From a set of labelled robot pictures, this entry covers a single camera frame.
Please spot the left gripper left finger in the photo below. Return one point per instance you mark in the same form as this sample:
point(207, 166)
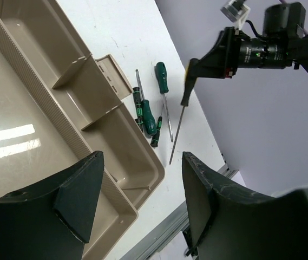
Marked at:
point(52, 218)

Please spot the yellow black long screwdriver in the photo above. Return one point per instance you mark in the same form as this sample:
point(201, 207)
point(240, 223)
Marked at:
point(183, 108)

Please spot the small black green precision screwdriver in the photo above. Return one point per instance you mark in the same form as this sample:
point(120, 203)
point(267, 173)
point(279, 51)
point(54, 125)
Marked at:
point(137, 101)

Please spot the short black green precision screwdriver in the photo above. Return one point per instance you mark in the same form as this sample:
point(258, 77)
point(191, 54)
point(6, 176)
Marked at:
point(155, 138)

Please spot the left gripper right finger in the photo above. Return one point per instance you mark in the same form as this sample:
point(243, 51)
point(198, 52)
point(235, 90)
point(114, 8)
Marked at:
point(230, 221)

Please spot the beige cantilever toolbox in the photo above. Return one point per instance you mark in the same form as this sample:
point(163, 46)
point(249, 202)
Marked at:
point(58, 105)

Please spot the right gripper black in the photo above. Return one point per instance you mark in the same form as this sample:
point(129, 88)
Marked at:
point(283, 23)

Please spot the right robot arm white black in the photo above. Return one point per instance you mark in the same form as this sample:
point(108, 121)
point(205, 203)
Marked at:
point(299, 47)

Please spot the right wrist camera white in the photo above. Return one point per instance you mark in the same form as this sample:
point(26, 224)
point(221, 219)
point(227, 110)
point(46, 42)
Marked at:
point(237, 12)

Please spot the green handle long screwdriver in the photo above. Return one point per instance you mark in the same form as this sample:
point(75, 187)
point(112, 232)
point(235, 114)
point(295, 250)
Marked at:
point(161, 76)

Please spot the aluminium front rail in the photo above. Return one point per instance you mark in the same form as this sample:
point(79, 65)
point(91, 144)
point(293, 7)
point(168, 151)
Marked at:
point(161, 235)

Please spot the large green handle screwdriver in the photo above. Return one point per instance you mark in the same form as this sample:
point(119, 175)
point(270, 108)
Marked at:
point(148, 119)

